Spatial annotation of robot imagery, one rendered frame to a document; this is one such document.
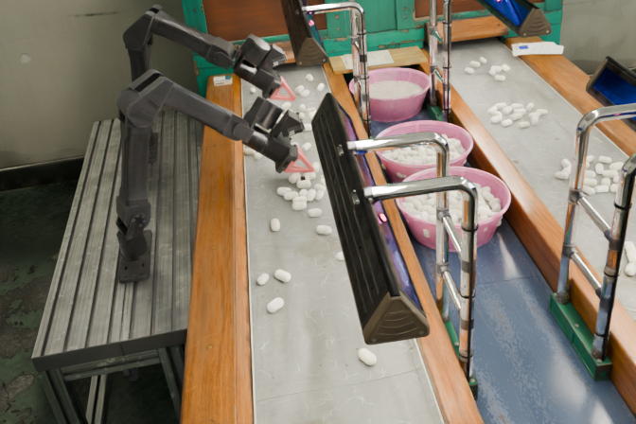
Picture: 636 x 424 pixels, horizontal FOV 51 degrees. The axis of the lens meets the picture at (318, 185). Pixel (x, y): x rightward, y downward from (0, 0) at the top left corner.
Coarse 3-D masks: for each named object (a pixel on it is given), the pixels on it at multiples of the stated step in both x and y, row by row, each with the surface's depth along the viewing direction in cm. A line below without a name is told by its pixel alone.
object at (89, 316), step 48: (96, 144) 224; (192, 144) 218; (96, 192) 196; (192, 192) 191; (96, 240) 174; (192, 240) 173; (96, 288) 159; (144, 288) 155; (48, 336) 146; (96, 336) 142; (144, 336) 141
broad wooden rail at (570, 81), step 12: (516, 36) 249; (528, 60) 229; (540, 60) 227; (552, 60) 226; (564, 60) 225; (540, 72) 220; (552, 72) 217; (564, 72) 216; (576, 72) 215; (552, 84) 212; (564, 84) 208; (576, 84) 207; (564, 96) 204; (576, 96) 200; (588, 96) 199; (576, 108) 197; (588, 108) 192; (612, 120) 184; (612, 132) 179; (624, 132) 178; (624, 144) 173
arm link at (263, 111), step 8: (256, 104) 168; (264, 104) 167; (272, 104) 168; (248, 112) 169; (256, 112) 167; (264, 112) 168; (272, 112) 168; (280, 112) 169; (248, 120) 168; (256, 120) 167; (264, 120) 168; (272, 120) 169; (240, 128) 163; (248, 128) 165; (272, 128) 170; (240, 136) 164; (248, 136) 166
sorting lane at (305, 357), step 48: (288, 96) 227; (288, 240) 154; (336, 240) 152; (288, 288) 139; (336, 288) 138; (288, 336) 127; (336, 336) 126; (288, 384) 116; (336, 384) 115; (384, 384) 114
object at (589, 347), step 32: (576, 128) 113; (576, 160) 115; (576, 192) 118; (576, 224) 122; (608, 224) 110; (576, 256) 122; (608, 256) 108; (608, 288) 110; (576, 320) 127; (608, 320) 113; (576, 352) 125
